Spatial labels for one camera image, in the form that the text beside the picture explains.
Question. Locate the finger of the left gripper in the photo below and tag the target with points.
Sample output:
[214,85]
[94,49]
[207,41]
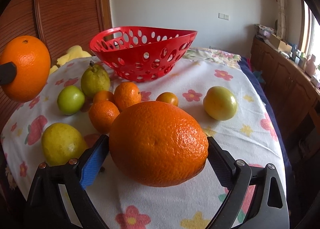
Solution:
[8,72]

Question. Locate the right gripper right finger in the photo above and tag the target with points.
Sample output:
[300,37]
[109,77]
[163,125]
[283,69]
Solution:
[268,207]

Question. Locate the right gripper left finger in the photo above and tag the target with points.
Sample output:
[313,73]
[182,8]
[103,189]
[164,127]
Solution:
[76,175]

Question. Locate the large orange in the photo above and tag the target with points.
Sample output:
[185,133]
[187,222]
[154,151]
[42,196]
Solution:
[32,60]
[158,144]

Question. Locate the yellow pear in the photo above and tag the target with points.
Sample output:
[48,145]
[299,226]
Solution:
[60,142]

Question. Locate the green apple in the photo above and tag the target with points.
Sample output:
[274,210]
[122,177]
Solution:
[70,100]

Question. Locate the green pear with stem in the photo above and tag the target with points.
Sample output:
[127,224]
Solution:
[94,79]

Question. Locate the yellow-green apple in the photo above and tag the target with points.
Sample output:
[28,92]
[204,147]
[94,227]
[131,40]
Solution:
[220,103]

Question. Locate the yellow Pikachu plush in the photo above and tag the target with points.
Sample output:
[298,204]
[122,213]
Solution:
[72,53]

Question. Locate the wooden wardrobe door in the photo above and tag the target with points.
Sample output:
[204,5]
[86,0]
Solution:
[59,24]

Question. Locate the mandarin orange front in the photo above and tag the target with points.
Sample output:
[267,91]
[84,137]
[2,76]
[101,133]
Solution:
[102,114]

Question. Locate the mandarin orange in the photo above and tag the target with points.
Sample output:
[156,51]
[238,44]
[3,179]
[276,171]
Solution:
[127,94]
[102,114]

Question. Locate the white floral fruit towel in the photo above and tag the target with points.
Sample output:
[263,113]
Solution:
[124,203]

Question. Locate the small mandarin hidden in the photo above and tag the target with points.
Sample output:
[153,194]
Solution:
[102,96]

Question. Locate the wooden sideboard cabinet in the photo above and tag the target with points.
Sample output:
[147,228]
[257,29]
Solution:
[293,98]

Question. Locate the mandarin orange upper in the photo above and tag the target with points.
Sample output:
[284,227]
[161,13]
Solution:
[127,94]

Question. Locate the red perforated plastic basket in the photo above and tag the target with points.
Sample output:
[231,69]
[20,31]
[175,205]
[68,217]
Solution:
[139,53]

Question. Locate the pink kettle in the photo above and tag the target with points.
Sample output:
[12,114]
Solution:
[310,67]

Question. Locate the small mandarin separate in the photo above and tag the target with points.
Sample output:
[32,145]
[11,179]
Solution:
[168,97]

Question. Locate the floral bed quilt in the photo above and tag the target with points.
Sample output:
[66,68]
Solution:
[214,56]

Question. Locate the cardboard box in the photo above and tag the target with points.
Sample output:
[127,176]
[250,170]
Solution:
[279,44]

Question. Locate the window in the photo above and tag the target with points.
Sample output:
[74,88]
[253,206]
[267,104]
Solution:
[310,33]

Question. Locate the white wall switch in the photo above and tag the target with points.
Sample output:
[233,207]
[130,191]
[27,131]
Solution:
[223,16]

